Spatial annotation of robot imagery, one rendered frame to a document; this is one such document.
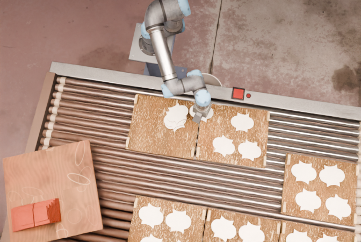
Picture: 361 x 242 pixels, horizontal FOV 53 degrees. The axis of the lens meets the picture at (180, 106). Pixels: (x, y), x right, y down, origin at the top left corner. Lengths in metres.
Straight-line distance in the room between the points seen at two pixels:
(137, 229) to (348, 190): 1.22
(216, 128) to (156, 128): 0.36
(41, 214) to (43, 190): 0.22
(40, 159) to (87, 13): 1.83
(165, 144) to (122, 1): 1.85
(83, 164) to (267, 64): 1.94
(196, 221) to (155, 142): 0.51
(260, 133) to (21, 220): 1.39
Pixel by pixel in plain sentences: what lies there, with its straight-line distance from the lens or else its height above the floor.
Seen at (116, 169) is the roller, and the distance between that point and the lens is 2.24.
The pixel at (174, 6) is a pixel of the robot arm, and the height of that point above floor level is 1.51.
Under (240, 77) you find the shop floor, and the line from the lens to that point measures 3.32.
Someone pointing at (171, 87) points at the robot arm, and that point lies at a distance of 1.83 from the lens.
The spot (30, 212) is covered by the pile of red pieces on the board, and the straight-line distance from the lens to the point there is 2.07.
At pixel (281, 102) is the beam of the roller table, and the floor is 0.92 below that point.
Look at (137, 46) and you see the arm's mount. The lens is 2.46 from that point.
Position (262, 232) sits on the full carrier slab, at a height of 0.95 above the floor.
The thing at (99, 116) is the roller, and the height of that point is 0.92.
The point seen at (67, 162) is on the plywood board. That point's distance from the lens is 2.19.
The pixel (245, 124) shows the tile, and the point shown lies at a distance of 2.23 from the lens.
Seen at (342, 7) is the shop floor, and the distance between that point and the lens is 3.85.
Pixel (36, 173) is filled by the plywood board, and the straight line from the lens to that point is 2.24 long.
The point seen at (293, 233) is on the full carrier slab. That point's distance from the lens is 2.24.
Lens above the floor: 3.10
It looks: 75 degrees down
